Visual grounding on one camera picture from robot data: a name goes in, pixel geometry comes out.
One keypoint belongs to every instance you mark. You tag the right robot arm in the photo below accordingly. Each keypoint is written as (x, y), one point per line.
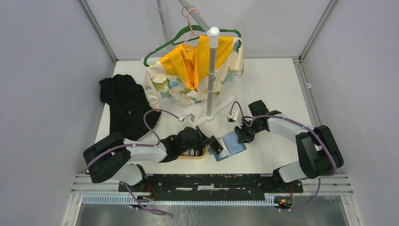
(317, 150)

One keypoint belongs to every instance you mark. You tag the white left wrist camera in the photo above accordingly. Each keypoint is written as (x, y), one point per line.
(188, 121)

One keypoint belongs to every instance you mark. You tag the white clothes rack stand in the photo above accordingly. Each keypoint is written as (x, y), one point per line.
(213, 33)

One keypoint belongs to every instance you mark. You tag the yellow dinosaur print shirt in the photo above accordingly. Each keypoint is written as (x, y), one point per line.
(182, 74)

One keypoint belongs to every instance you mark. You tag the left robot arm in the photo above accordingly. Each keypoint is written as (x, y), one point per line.
(117, 158)

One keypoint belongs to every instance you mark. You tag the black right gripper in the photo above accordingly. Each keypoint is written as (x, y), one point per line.
(243, 137)

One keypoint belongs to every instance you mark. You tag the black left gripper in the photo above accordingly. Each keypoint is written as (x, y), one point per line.
(203, 139)

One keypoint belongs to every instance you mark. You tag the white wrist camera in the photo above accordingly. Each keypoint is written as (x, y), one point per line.
(235, 117)
(188, 121)

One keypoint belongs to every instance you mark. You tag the green clothes hanger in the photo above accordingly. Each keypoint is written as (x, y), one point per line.
(181, 32)

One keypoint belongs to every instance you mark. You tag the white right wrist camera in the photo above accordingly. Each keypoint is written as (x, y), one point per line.
(235, 117)

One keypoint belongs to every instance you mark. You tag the black VIP credit card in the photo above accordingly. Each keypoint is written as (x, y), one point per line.
(215, 146)

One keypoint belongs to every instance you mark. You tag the yellow box of cards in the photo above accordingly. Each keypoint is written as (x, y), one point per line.
(194, 154)

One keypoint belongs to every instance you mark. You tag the white slotted cable duct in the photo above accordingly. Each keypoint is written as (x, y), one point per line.
(129, 200)

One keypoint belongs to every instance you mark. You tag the black garment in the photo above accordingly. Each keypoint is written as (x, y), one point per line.
(128, 104)

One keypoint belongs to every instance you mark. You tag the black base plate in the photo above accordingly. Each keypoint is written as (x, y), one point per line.
(214, 187)

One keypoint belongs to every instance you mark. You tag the pink clothes hanger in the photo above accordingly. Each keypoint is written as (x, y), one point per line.
(192, 36)

